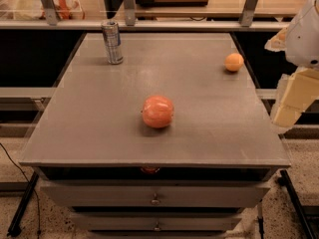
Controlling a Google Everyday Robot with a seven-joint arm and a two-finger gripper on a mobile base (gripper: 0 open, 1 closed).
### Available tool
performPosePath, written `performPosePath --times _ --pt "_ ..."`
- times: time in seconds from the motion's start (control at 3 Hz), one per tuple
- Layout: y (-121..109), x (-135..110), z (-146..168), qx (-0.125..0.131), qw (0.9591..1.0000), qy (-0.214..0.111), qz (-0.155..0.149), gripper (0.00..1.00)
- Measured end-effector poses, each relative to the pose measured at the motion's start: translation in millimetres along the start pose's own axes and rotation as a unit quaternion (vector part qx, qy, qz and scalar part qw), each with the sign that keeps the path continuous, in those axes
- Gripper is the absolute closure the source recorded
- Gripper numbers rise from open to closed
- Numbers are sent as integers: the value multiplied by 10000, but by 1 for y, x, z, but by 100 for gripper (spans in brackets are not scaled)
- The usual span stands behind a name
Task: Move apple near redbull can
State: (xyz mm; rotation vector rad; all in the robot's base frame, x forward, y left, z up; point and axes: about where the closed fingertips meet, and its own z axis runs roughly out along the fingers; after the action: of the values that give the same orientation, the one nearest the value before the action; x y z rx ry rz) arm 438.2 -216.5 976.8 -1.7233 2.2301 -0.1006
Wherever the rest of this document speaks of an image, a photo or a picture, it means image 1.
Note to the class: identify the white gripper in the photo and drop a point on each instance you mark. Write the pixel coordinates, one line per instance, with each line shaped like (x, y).
(305, 39)

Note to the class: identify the red apple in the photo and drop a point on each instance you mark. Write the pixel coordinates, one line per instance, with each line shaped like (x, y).
(157, 111)

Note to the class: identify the silver blue redbull can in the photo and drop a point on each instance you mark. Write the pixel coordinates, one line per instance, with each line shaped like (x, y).
(112, 40)

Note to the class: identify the orange fruit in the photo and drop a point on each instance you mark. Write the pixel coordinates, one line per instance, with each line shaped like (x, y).
(233, 62)

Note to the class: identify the red item in drawer gap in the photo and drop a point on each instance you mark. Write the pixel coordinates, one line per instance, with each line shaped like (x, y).
(150, 170)

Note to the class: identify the top drawer knob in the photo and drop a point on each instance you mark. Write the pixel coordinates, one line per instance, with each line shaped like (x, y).
(155, 200)

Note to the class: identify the drawer knob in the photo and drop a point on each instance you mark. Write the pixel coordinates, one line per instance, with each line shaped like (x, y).
(157, 227)
(155, 200)

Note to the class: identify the lower drawer knob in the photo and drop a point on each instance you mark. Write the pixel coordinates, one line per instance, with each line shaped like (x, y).
(157, 227)

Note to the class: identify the grey drawer cabinet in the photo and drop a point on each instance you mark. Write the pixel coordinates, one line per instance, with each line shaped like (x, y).
(215, 158)

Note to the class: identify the orange white plastic bag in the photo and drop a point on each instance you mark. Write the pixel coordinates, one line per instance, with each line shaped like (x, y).
(67, 9)

